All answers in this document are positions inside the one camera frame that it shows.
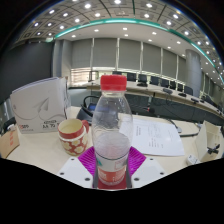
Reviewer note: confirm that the small open beige box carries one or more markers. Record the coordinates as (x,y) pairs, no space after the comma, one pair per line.
(208,138)

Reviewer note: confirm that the green ceiling light strip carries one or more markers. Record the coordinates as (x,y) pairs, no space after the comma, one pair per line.
(126,21)

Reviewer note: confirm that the clear red-capped water bottle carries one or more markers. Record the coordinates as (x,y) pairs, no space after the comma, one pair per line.
(112,133)

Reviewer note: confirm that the flat black device box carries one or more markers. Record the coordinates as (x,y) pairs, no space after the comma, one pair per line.
(8,124)

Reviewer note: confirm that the red and cream mug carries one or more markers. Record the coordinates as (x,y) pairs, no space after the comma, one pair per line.
(72,140)

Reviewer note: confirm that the white printed paper sheet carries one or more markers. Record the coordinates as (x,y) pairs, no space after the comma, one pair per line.
(156,136)

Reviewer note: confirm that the large white cardboard box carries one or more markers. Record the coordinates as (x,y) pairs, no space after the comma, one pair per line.
(36,106)

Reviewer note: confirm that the flat brown cardboard sheet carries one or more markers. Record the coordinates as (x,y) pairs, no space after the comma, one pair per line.
(9,143)

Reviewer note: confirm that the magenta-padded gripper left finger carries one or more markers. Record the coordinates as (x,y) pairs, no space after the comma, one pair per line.
(78,170)

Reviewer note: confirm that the row of black office chairs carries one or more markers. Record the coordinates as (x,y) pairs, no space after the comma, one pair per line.
(154,80)

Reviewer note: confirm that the group of ceiling spot lights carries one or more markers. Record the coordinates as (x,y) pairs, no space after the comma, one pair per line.
(125,29)

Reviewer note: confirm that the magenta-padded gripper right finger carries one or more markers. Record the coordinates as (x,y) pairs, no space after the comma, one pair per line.
(146,168)

